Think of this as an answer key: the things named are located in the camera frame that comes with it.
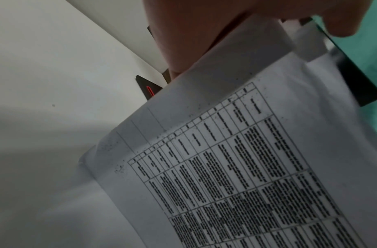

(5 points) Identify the person's left hand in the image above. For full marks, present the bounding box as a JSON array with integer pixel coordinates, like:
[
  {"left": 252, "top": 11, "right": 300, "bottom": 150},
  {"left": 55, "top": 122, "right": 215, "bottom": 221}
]
[{"left": 142, "top": 0, "right": 377, "bottom": 80}]

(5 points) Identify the printed paper sheet with table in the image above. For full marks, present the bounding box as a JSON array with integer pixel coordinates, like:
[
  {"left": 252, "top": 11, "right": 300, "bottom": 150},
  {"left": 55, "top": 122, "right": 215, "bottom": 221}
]
[{"left": 79, "top": 14, "right": 377, "bottom": 248}]

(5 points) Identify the small white paper strip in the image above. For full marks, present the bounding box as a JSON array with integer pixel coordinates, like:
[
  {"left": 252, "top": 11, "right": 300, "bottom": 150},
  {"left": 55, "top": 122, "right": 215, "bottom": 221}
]
[{"left": 292, "top": 22, "right": 329, "bottom": 62}]

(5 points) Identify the plain white paper sheet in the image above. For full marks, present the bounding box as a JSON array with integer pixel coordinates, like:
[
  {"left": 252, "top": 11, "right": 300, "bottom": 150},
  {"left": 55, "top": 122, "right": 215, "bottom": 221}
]
[{"left": 29, "top": 163, "right": 177, "bottom": 248}]

